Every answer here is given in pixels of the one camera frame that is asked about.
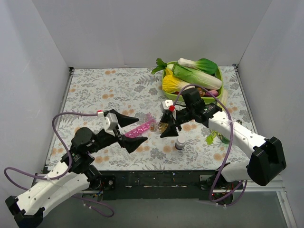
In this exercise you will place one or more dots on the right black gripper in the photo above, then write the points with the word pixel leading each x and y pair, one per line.
pixel 175 118

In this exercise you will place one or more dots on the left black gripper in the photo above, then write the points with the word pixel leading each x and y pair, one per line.
pixel 118 134

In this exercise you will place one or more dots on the clear bottle of yellow pills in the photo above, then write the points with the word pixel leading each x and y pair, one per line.
pixel 158 127

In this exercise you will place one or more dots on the pink weekly pill organizer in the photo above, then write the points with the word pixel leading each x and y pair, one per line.
pixel 139 130

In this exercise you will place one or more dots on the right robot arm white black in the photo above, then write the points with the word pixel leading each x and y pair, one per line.
pixel 266 156

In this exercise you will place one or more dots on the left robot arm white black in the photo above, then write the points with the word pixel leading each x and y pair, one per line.
pixel 74 172

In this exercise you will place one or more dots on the green plastic tray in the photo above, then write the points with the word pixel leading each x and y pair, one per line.
pixel 168 71

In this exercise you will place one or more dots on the white bottle blue label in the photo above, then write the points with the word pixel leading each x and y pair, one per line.
pixel 180 142

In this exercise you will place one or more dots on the yellow napa cabbage toy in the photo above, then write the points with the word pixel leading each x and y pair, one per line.
pixel 172 84

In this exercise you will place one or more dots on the floral table mat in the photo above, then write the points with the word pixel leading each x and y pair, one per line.
pixel 134 92

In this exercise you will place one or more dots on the brown mushroom toy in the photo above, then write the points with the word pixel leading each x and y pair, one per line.
pixel 201 92

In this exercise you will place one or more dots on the green napa cabbage toy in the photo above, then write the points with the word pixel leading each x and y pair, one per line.
pixel 197 77

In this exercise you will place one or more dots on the purple onion toy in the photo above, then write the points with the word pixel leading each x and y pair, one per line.
pixel 211 93

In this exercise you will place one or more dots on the leafy green herb toy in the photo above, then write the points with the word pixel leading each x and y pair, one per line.
pixel 161 65

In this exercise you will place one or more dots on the celery stalk toy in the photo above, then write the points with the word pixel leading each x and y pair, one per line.
pixel 210 138

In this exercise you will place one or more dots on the green glass bottle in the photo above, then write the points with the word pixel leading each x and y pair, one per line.
pixel 226 140

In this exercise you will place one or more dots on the bok choy toy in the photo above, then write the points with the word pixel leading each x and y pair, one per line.
pixel 205 65

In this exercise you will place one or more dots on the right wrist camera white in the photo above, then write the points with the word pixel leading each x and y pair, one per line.
pixel 168 105

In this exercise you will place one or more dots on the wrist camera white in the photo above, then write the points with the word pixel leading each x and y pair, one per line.
pixel 168 105
pixel 111 124

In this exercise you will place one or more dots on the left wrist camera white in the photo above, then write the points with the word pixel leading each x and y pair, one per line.
pixel 111 124

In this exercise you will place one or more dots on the black front table rail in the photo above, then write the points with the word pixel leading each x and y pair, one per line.
pixel 180 184

